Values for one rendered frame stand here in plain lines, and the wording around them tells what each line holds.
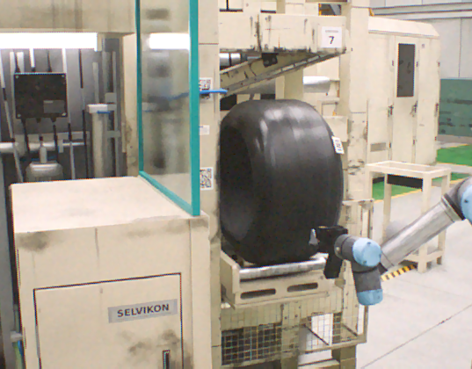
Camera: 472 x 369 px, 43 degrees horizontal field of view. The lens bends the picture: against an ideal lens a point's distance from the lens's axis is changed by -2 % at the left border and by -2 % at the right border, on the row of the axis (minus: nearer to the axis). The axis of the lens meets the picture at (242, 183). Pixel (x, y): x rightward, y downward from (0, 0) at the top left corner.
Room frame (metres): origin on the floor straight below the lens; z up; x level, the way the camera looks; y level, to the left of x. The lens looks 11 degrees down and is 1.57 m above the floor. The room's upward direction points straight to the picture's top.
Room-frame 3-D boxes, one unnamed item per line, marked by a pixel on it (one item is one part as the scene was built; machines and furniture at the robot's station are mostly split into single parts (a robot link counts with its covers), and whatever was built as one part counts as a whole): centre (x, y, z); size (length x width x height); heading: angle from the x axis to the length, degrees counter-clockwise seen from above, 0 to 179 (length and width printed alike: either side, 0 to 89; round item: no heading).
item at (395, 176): (4.93, -1.34, 0.40); 0.60 x 0.35 x 0.80; 43
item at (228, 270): (2.10, 0.09, 0.90); 0.40 x 0.03 x 0.10; 21
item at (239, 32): (2.49, -0.09, 1.71); 0.61 x 0.25 x 0.15; 111
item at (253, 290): (2.03, -0.12, 0.84); 0.36 x 0.09 x 0.06; 111
